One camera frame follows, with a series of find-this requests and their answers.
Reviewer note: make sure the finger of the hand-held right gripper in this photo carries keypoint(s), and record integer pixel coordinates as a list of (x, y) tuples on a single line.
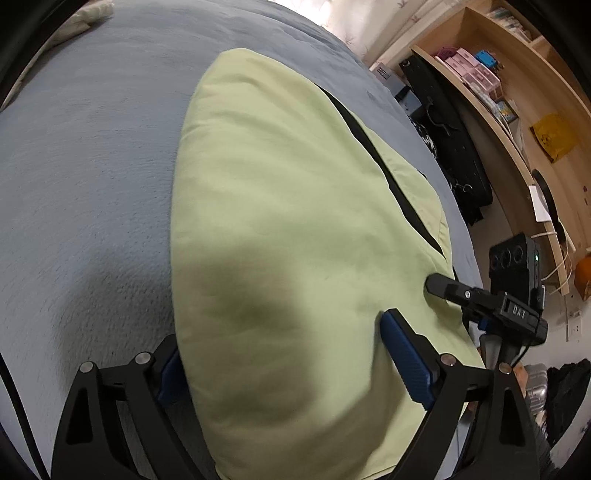
[(457, 293)]

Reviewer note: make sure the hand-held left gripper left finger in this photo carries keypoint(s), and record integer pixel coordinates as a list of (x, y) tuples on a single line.
[(171, 378)]

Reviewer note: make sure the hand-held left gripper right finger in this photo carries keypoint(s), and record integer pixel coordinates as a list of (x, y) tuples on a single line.
[(408, 360)]

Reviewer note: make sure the green and black hooded jacket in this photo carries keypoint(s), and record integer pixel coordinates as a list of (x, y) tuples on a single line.
[(286, 230)]

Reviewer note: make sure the orange round object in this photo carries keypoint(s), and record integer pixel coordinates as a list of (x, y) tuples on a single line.
[(582, 277)]

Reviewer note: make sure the white paper sheet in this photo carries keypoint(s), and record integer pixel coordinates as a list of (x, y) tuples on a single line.
[(539, 203)]

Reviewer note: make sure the black round pad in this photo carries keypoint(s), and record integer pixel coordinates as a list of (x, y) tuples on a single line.
[(551, 198)]

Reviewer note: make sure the silver suitcase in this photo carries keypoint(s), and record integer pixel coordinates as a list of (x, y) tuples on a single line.
[(535, 387)]

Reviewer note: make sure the dark cloth pile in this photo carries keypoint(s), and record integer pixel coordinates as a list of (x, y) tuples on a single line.
[(567, 397)]

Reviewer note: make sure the yellow bag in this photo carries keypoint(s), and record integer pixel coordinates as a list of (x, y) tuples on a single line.
[(554, 137)]

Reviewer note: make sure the black bag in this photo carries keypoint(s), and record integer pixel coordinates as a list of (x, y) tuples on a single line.
[(452, 138)]

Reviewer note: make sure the colourful small box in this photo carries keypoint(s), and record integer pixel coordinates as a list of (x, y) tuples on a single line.
[(504, 110)]

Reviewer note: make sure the wooden bookshelf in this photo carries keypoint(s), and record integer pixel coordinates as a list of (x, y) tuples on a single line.
[(540, 78)]

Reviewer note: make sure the stack of pink boxes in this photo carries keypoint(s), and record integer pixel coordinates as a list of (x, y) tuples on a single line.
[(471, 74)]

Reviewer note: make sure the small blue box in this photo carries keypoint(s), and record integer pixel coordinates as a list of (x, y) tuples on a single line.
[(485, 59)]

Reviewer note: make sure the white printed box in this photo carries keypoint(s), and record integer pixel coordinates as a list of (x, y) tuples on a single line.
[(392, 81)]

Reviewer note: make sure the row of books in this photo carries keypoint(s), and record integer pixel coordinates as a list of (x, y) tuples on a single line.
[(512, 23)]

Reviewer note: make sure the bed with blue fleece cover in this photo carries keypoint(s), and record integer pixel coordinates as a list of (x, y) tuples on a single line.
[(92, 138)]

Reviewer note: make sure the white leaf print curtain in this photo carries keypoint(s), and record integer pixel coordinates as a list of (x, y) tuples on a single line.
[(360, 23)]

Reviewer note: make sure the cream puffer jacket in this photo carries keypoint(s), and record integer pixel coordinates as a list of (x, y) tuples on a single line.
[(90, 11)]

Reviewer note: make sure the white wall socket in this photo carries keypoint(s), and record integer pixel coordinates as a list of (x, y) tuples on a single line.
[(574, 326)]

